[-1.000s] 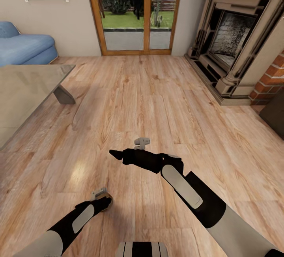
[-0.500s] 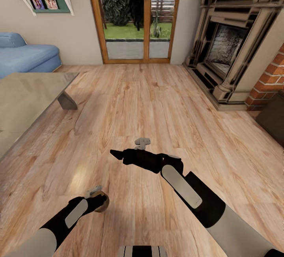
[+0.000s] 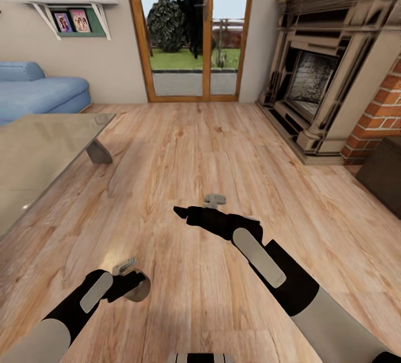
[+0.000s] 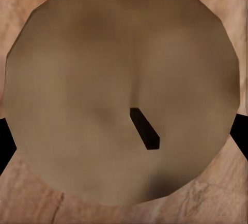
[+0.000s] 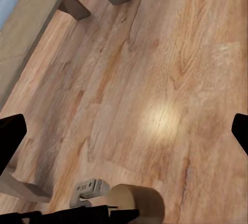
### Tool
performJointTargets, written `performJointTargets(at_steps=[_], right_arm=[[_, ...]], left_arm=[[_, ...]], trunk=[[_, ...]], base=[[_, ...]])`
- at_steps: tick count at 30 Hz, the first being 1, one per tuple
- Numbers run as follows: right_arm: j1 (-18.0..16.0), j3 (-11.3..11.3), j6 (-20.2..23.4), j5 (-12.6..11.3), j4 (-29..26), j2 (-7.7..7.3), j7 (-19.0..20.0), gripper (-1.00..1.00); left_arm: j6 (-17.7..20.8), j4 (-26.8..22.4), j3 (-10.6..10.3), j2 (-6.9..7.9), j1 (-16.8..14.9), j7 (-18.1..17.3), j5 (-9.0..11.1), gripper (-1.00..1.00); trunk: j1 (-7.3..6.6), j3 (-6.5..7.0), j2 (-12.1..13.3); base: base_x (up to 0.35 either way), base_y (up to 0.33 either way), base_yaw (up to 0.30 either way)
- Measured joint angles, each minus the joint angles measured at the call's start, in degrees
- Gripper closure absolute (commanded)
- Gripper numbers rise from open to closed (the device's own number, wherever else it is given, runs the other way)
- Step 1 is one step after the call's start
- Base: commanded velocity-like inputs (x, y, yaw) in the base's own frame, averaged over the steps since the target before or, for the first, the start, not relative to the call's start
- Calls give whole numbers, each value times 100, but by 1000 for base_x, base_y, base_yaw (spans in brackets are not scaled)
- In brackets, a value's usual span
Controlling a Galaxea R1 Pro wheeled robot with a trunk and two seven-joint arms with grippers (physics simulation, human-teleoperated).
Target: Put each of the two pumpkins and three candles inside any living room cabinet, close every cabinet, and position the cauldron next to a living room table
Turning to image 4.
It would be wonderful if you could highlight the pillar candle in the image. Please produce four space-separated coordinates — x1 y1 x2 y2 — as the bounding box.
3 0 240 206

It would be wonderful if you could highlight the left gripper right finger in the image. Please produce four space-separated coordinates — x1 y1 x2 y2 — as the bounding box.
230 114 248 159

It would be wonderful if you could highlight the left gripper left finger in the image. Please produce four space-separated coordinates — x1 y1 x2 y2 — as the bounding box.
0 118 17 175

